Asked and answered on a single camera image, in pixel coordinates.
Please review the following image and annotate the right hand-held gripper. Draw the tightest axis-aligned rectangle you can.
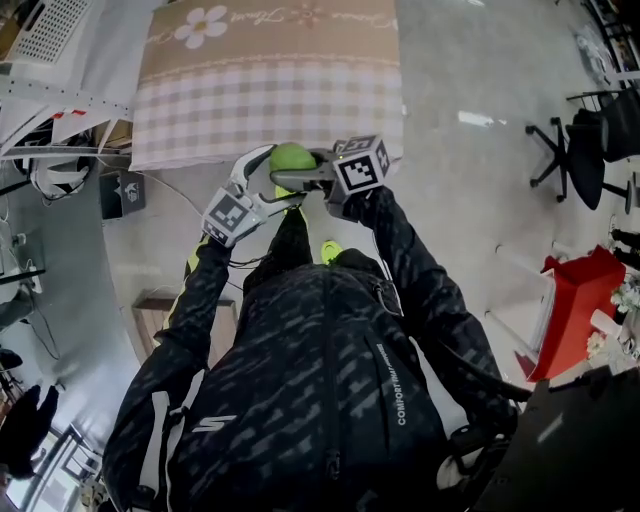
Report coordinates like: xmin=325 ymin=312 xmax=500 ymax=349
xmin=269 ymin=133 xmax=392 ymax=220

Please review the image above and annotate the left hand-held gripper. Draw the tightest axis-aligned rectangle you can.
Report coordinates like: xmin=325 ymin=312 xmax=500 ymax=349
xmin=201 ymin=144 xmax=306 ymax=247

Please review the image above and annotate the green ball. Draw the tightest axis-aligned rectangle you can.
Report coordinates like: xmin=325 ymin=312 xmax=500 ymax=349
xmin=268 ymin=142 xmax=318 ymax=176

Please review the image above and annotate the person's right forearm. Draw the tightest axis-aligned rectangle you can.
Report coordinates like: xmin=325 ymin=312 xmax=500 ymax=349
xmin=344 ymin=185 xmax=481 ymax=361

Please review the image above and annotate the person's left forearm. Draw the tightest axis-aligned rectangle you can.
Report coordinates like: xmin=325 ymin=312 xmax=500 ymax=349
xmin=152 ymin=232 xmax=236 ymax=361

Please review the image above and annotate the person's left yellow shoe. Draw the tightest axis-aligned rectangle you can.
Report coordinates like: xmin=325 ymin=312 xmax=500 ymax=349
xmin=274 ymin=184 xmax=309 ymax=217

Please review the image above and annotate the person's yellow shoe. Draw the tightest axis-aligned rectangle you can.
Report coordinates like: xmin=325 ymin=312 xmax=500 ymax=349
xmin=274 ymin=184 xmax=309 ymax=217
xmin=319 ymin=239 xmax=346 ymax=266

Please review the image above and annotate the person's left leg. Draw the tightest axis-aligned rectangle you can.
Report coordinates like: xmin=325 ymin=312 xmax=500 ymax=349
xmin=243 ymin=207 xmax=315 ymax=296

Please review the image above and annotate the person's leg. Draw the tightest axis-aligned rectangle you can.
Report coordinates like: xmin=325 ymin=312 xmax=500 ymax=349
xmin=243 ymin=207 xmax=315 ymax=296
xmin=324 ymin=248 xmax=396 ymax=301

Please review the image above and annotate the person's right yellow shoe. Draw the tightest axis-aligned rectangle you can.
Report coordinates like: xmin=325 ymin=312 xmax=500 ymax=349
xmin=319 ymin=239 xmax=346 ymax=266

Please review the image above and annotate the person's right leg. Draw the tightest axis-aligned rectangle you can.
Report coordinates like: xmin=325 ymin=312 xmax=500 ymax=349
xmin=324 ymin=248 xmax=396 ymax=301

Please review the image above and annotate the wooden low stool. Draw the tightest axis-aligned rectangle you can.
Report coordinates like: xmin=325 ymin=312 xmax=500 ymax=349
xmin=132 ymin=294 xmax=239 ymax=371

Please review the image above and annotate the person's dark patterned jacket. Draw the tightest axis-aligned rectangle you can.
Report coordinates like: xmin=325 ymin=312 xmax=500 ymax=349
xmin=164 ymin=264 xmax=451 ymax=512

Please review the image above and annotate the white metal shelf rack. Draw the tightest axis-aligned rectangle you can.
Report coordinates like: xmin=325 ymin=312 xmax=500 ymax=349
xmin=0 ymin=0 xmax=136 ymax=161

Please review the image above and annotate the white perforated crate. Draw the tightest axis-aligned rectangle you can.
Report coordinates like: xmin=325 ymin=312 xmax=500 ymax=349
xmin=4 ymin=0 xmax=94 ymax=66

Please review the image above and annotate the black office chair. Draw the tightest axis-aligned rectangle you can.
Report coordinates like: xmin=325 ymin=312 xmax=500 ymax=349
xmin=524 ymin=88 xmax=640 ymax=211

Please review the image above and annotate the black metal rack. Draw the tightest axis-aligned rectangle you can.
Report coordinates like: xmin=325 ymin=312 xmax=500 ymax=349
xmin=574 ymin=0 xmax=640 ymax=91

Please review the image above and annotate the black panel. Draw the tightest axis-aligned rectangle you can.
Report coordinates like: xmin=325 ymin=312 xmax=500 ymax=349
xmin=474 ymin=367 xmax=640 ymax=512

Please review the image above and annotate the black floor cable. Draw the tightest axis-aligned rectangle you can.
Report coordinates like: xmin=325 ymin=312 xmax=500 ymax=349
xmin=227 ymin=253 xmax=272 ymax=272

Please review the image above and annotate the white black-strapped bag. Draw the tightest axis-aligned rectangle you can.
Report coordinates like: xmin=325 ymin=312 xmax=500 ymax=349
xmin=29 ymin=157 xmax=92 ymax=199

